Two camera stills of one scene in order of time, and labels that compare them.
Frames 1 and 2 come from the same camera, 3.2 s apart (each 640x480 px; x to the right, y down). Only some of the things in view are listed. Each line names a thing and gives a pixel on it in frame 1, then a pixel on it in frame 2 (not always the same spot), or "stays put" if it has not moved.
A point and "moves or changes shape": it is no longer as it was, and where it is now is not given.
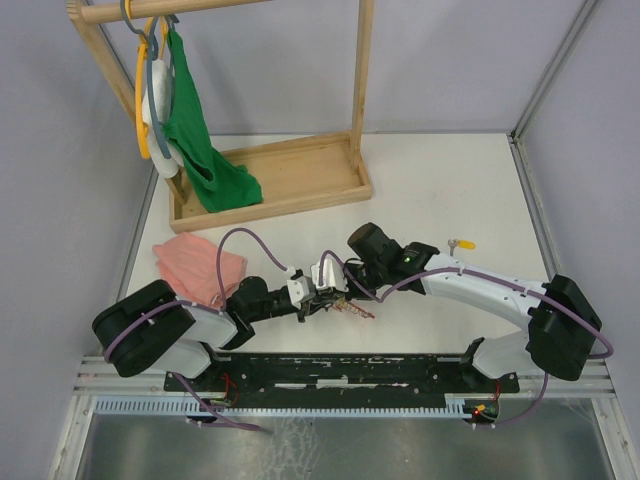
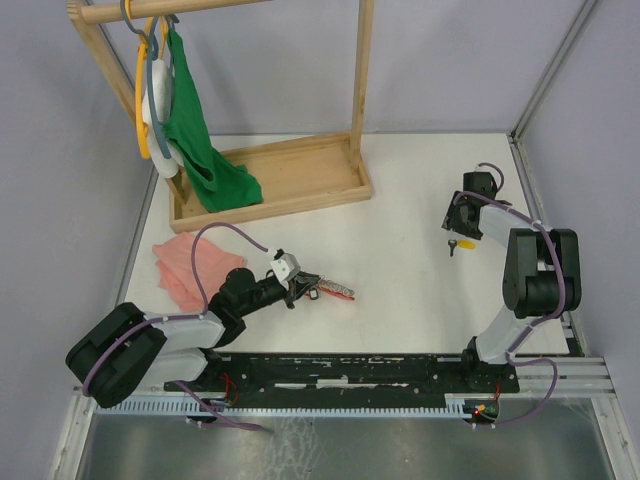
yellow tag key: (462, 244) stays put
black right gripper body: (370, 274) to (452, 217)
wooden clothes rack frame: (85, 14) stays put
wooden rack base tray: (292, 176) stays put
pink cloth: (191, 265) stays put
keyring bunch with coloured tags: (342, 305) moves or changes shape
